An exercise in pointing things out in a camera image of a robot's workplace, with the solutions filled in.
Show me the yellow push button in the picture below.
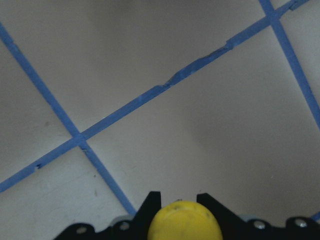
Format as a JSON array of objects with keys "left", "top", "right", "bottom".
[{"left": 147, "top": 200, "right": 223, "bottom": 240}]

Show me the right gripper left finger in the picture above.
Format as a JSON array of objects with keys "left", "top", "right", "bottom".
[{"left": 55, "top": 191, "right": 161, "bottom": 240}]

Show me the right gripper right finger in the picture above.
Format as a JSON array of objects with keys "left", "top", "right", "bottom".
[{"left": 196, "top": 193, "right": 320, "bottom": 240}]

